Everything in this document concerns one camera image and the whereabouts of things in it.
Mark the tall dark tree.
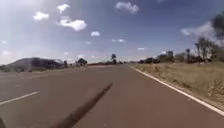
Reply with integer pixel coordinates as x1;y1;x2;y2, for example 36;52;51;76
110;53;118;65

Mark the broad dark tree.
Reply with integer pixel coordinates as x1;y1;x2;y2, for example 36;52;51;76
76;57;88;67

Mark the distant tall building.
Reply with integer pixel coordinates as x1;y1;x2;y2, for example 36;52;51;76
166;50;175;60

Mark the long dark low building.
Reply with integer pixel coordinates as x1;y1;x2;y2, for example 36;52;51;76
0;57;65;73

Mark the row of trees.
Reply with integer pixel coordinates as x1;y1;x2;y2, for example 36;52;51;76
138;11;224;65

